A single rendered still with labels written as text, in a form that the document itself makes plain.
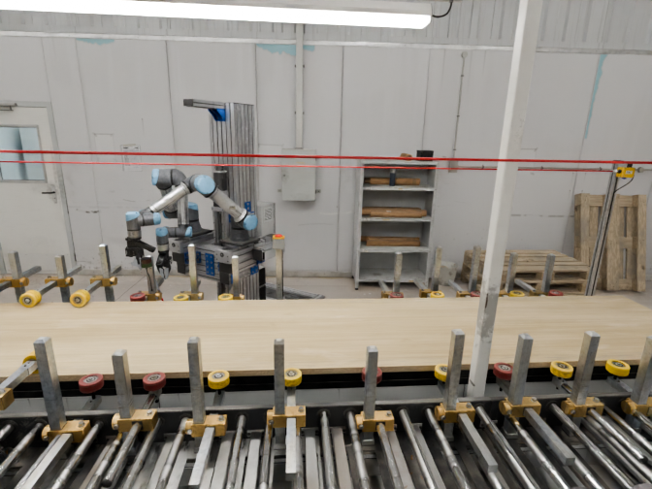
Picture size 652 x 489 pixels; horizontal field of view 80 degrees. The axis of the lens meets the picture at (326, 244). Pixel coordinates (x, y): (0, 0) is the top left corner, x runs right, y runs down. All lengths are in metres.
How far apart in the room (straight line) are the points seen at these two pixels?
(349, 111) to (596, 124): 3.03
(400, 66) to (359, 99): 0.59
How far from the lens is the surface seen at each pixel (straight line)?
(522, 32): 1.51
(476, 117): 5.28
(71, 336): 2.17
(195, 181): 2.66
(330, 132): 4.90
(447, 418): 1.62
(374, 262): 5.20
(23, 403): 2.02
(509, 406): 1.70
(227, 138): 3.16
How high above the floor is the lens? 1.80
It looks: 15 degrees down
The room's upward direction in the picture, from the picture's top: 1 degrees clockwise
